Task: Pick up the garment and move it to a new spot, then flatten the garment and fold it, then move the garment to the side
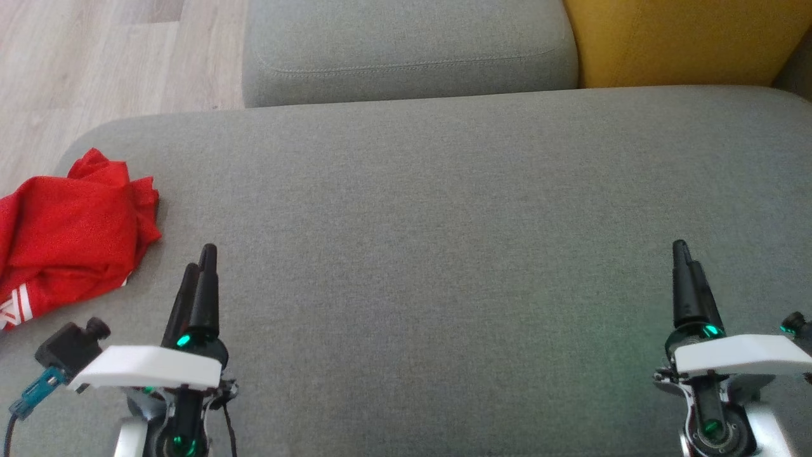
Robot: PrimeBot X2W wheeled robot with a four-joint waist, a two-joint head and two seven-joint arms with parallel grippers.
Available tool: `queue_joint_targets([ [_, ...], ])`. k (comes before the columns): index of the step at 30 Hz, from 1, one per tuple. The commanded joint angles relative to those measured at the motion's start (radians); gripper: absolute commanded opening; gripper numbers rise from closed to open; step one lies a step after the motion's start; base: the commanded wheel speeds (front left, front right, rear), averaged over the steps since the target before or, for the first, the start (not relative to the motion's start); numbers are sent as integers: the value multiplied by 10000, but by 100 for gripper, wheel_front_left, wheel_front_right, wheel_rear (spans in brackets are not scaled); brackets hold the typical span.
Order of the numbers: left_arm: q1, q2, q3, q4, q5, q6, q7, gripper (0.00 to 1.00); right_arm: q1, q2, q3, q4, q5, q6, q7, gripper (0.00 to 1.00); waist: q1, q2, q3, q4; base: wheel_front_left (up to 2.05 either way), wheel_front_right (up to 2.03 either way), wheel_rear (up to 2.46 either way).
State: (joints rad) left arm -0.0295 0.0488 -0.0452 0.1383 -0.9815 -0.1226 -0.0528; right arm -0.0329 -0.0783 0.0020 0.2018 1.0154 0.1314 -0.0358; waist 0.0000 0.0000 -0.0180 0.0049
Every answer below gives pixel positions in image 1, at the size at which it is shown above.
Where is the red mesh shorts white band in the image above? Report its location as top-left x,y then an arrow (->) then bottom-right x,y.
0,148 -> 162,293

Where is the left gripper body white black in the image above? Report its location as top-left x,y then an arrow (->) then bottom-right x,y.
69,330 -> 239,407

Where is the large grey sofa seat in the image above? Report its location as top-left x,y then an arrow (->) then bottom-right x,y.
0,86 -> 812,457

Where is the teal plug cable left camera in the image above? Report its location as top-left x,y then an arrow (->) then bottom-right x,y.
3,367 -> 67,457

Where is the grey sofa cushion stitched seam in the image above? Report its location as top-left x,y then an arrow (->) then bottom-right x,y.
242,0 -> 579,109

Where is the plain grey sofa back cushion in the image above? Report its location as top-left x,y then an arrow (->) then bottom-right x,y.
773,29 -> 812,102

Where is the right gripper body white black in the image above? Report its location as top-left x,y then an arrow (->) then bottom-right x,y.
653,322 -> 812,407

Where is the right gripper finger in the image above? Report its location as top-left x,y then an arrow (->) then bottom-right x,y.
672,240 -> 702,328
691,260 -> 725,334

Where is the yellow sofa back cushion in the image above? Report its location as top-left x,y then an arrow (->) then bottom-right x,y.
563,0 -> 812,88

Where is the thin black cable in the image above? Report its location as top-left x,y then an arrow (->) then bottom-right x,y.
219,381 -> 240,457

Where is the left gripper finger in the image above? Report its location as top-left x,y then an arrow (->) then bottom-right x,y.
161,263 -> 202,349
190,243 -> 221,341

